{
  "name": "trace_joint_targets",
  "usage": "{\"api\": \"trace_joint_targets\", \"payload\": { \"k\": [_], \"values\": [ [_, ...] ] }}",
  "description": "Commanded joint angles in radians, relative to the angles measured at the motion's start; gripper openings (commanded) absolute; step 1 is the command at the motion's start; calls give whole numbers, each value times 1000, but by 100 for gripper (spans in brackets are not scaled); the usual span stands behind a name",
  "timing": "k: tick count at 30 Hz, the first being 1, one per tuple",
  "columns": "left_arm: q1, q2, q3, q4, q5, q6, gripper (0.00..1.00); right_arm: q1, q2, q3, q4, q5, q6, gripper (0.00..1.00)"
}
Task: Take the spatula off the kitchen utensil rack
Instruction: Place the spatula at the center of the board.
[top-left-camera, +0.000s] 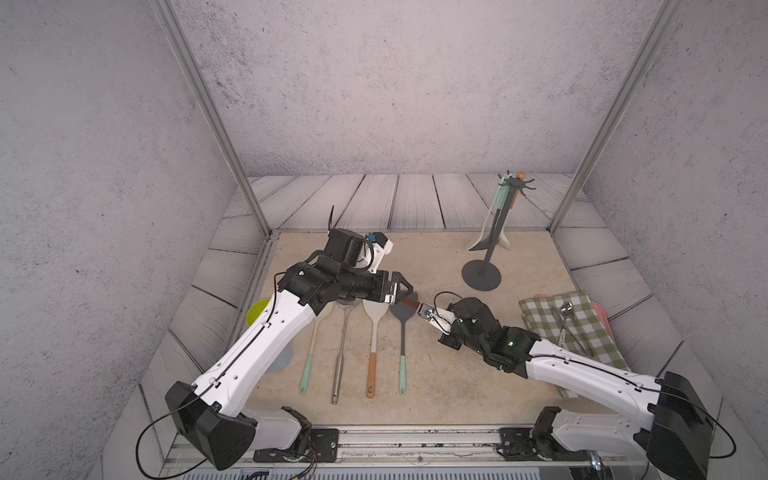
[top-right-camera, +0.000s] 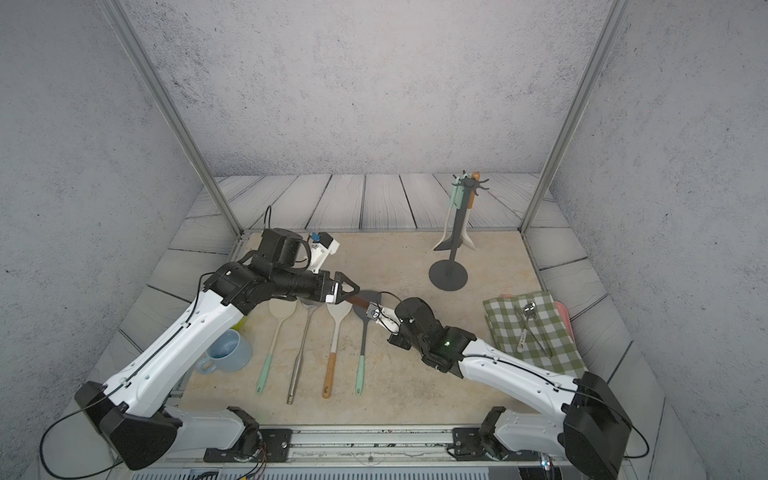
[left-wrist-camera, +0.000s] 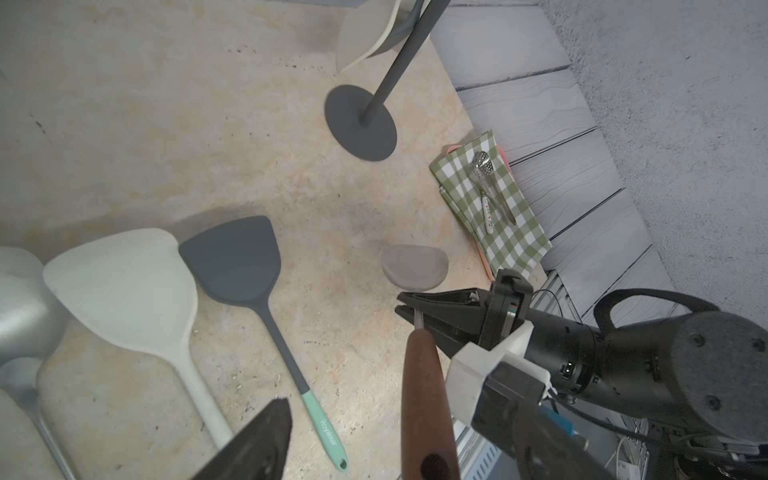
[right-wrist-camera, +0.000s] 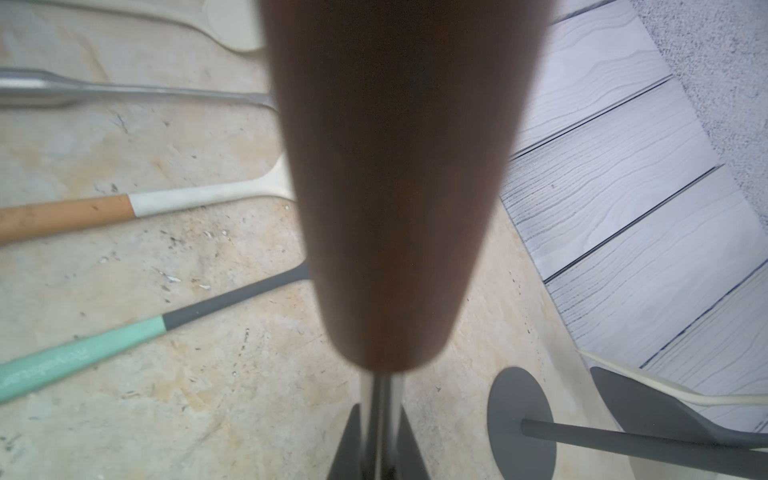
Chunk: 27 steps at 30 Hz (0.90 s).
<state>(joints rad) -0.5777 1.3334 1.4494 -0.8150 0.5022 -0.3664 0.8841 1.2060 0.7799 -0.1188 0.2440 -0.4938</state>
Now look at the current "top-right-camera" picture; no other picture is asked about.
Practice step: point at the utensil light wood handle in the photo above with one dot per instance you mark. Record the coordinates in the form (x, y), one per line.
(477, 178)

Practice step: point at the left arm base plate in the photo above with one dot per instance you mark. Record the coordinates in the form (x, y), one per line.
(271, 445)

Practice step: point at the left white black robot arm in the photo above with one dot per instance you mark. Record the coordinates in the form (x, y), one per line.
(128, 409)

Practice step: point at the aluminium frame post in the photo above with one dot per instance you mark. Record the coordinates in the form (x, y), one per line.
(589, 79)
(132, 45)

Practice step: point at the grey spatula mint handle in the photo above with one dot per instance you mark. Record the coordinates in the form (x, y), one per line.
(371, 296)

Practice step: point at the pink plate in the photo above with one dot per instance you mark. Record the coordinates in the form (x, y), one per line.
(565, 318)

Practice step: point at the right aluminium frame post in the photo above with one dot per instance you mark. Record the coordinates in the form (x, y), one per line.
(589, 79)

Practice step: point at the left aluminium frame post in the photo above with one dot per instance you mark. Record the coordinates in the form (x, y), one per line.
(132, 45)

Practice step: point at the cream spatula light wood handle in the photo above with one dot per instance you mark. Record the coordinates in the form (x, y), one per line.
(338, 312)

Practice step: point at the metal spoon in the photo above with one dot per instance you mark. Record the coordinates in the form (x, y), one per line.
(525, 314)

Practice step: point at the cream utensil mint handle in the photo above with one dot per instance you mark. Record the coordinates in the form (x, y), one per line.
(455, 206)

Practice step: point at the green checkered cloth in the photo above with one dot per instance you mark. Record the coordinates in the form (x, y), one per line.
(508, 336)

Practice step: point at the aluminium mounting rail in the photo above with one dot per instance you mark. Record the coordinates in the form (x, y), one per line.
(358, 453)

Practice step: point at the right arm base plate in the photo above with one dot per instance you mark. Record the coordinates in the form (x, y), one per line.
(469, 444)

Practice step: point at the grey utensil rack stand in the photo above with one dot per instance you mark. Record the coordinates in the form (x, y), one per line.
(448, 274)

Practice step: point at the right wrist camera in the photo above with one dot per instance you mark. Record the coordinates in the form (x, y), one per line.
(384, 316)

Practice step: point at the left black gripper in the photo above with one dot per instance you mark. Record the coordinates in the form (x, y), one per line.
(331, 294)

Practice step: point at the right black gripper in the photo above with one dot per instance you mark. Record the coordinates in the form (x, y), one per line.
(398, 341)

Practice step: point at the lime green bowl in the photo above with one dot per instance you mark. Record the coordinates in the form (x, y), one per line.
(241, 324)

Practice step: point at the light blue mug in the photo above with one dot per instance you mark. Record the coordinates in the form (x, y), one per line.
(229, 353)

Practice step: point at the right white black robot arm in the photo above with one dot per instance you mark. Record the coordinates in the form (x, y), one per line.
(579, 419)

